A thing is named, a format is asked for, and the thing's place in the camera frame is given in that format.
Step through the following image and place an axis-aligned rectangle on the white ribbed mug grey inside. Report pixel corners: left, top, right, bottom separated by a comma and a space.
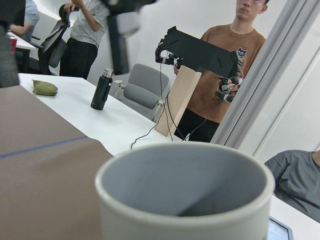
95, 142, 275, 240

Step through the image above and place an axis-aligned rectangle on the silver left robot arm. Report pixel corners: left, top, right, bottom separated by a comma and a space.
102, 0, 155, 75

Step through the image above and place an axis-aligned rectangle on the wooden plank stand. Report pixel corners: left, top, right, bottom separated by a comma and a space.
154, 65, 202, 137

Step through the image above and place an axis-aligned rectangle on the grey office chair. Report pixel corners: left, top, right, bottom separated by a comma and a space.
113, 63, 169, 122

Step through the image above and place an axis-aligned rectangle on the man in brown shirt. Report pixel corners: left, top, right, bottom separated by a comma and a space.
173, 0, 271, 144

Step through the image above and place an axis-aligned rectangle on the black water bottle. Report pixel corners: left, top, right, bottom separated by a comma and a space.
90, 68, 114, 111

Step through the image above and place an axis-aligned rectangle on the black teleoperation controller rig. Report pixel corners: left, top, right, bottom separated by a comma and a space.
155, 26, 243, 103

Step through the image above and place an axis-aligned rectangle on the person in striped shirt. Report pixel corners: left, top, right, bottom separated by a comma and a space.
59, 0, 110, 79

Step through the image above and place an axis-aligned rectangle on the green bean bag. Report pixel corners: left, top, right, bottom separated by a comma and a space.
32, 79, 58, 96

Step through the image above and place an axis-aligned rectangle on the person in grey shirt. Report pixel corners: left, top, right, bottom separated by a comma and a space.
264, 149, 320, 222

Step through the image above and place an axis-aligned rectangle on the black laptop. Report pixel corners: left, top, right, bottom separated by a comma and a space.
267, 216, 294, 240

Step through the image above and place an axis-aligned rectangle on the aluminium frame post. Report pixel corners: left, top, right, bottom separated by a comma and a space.
211, 0, 320, 151

